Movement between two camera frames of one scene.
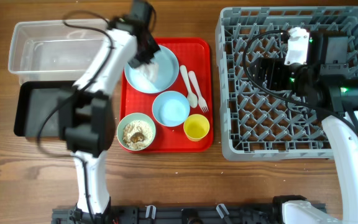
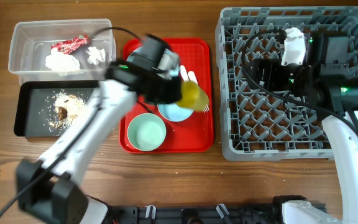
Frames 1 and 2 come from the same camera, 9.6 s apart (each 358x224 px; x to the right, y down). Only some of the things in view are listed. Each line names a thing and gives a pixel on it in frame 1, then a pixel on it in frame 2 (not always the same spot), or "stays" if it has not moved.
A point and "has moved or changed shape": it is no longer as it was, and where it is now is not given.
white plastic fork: [201, 101] stays
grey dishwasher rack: [258, 124] stays
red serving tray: [179, 119] stays
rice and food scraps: [137, 134] has moved or changed shape
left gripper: [154, 46] → [176, 95]
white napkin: [150, 70] has moved or changed shape
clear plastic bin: [55, 50] stays
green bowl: [130, 118] → [146, 132]
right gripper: [276, 66] stays
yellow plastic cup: [196, 126] → [192, 96]
